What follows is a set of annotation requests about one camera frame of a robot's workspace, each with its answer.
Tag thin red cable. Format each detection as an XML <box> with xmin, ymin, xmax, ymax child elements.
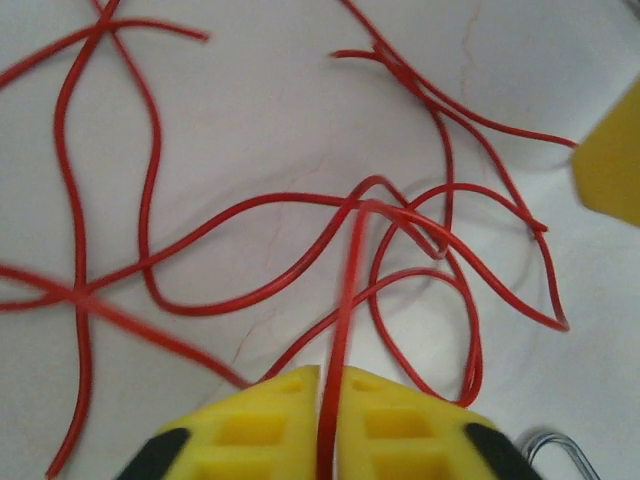
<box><xmin>0</xmin><ymin>192</ymin><xmax>451</xmax><ymax>311</ymax></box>
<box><xmin>317</xmin><ymin>197</ymin><xmax>484</xmax><ymax>480</ymax></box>
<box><xmin>329</xmin><ymin>0</ymin><xmax>579</xmax><ymax>149</ymax></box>
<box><xmin>44</xmin><ymin>17</ymin><xmax>211</xmax><ymax>479</ymax></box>

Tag metal scissor tongs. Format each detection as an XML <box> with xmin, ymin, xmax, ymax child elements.
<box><xmin>517</xmin><ymin>427</ymin><xmax>604</xmax><ymax>480</ymax></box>

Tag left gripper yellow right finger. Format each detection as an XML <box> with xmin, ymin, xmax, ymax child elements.
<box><xmin>332</xmin><ymin>365</ymin><xmax>544</xmax><ymax>480</ymax></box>

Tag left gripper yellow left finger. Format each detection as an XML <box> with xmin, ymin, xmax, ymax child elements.
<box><xmin>117</xmin><ymin>364</ymin><xmax>321</xmax><ymax>480</ymax></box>

